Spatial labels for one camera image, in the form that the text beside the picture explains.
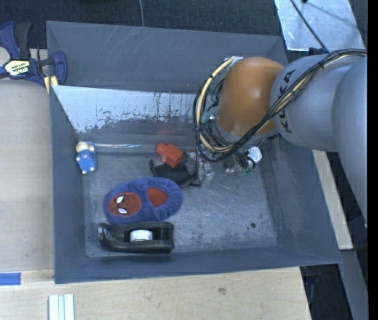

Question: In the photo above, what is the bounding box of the black tape dispenser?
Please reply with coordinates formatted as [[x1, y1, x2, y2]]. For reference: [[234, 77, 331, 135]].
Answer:
[[97, 221, 175, 255]]

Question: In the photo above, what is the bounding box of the blue slipper with red face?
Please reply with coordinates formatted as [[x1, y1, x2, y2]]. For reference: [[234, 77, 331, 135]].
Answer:
[[103, 177, 185, 226]]

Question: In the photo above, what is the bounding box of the black cylinder on white bracket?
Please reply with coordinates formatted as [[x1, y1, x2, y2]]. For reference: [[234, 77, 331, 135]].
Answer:
[[237, 146, 263, 173]]

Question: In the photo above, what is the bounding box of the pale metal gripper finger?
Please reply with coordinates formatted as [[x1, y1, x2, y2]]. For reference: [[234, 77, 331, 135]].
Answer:
[[192, 150, 209, 170], [189, 167, 215, 189]]

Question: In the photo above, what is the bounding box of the red plastic block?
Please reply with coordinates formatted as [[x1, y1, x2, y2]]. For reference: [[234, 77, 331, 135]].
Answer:
[[155, 142, 185, 169]]

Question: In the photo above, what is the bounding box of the blue and white toy figure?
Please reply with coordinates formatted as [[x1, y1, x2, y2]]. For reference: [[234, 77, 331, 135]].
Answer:
[[75, 140, 98, 175]]

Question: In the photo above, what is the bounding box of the black plastic object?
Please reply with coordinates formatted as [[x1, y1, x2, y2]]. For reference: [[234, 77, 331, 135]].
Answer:
[[148, 158, 199, 188]]

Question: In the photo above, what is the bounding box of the grey metal bin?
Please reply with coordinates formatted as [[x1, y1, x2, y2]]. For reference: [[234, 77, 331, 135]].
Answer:
[[45, 20, 344, 285]]

